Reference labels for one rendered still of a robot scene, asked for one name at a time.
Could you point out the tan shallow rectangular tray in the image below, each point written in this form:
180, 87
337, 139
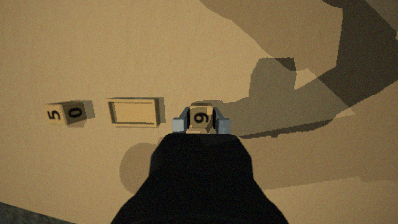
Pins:
141, 112

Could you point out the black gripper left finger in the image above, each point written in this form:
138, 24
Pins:
181, 124

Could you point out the beige number cube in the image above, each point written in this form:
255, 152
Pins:
201, 115
64, 113

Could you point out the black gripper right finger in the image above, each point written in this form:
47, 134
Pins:
220, 124

